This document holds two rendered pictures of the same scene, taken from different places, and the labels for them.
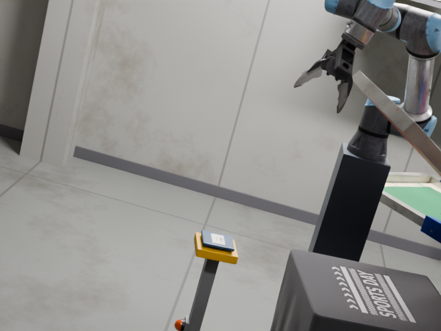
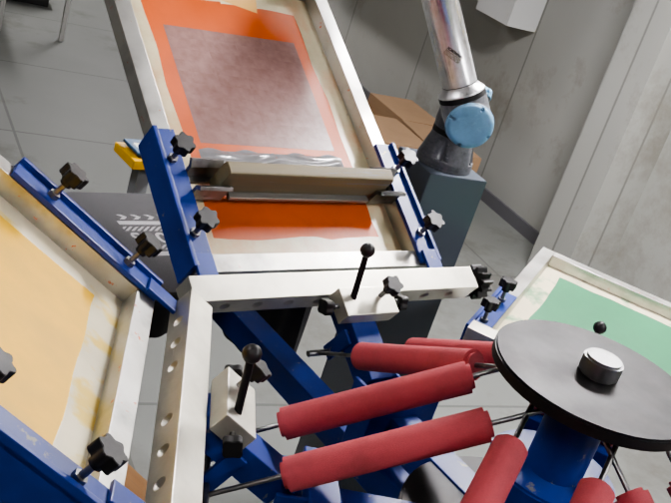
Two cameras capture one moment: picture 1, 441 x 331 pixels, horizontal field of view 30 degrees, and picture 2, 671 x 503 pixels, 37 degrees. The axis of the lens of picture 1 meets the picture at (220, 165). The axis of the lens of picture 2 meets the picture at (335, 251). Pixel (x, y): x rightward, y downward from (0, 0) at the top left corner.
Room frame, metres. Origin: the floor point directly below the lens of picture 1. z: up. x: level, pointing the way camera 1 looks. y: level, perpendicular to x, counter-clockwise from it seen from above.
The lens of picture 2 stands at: (1.45, -2.54, 1.92)
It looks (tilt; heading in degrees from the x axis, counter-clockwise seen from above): 22 degrees down; 57
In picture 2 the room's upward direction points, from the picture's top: 18 degrees clockwise
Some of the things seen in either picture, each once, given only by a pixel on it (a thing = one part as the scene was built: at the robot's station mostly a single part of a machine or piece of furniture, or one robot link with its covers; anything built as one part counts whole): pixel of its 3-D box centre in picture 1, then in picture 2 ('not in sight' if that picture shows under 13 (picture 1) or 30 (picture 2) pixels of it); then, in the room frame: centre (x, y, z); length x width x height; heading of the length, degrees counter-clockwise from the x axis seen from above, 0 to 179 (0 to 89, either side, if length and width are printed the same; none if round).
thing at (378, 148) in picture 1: (369, 141); (448, 146); (3.01, -0.52, 1.25); 0.15 x 0.15 x 0.10
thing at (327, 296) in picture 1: (377, 293); (190, 239); (2.34, -0.57, 0.95); 0.48 x 0.44 x 0.01; 99
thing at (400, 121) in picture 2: not in sight; (389, 147); (4.89, 2.49, 0.19); 1.09 x 0.73 x 0.39; 88
